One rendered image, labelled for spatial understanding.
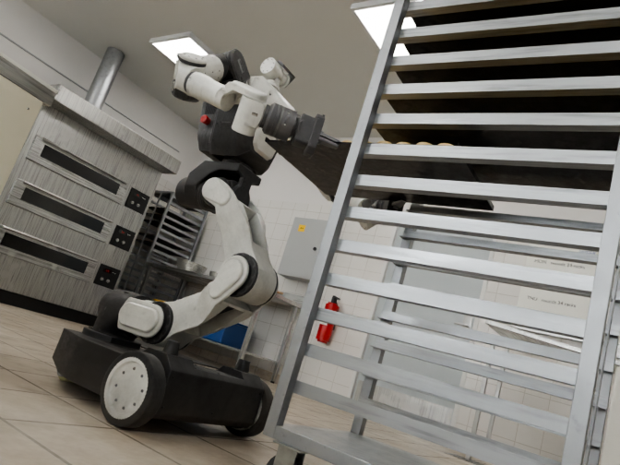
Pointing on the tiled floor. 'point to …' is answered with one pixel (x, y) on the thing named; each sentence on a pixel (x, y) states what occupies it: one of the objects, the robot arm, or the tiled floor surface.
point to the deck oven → (75, 208)
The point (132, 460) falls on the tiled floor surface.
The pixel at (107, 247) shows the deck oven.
